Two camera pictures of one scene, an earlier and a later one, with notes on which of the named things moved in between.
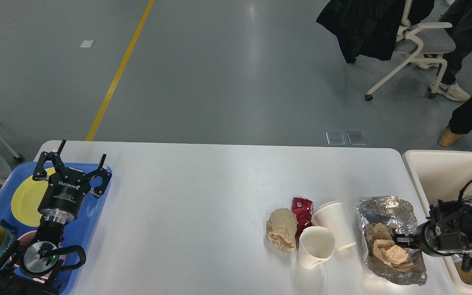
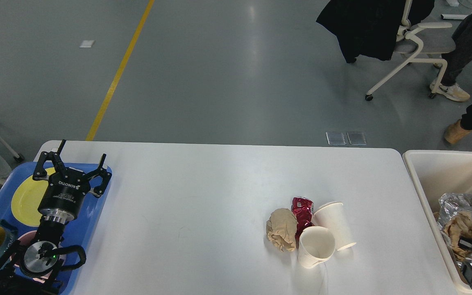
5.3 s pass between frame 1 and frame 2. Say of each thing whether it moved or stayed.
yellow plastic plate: stayed
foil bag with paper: moved
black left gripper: stayed
